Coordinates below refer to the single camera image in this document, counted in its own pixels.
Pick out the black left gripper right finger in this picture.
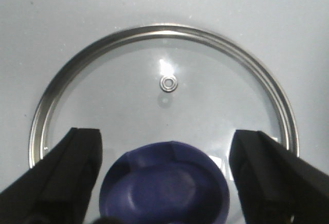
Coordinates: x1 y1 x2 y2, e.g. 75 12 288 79
229 130 328 223

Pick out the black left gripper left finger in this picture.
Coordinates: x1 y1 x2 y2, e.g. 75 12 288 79
1 128 102 223

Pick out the glass lid blue knob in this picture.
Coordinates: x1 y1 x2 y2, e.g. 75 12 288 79
28 24 300 223

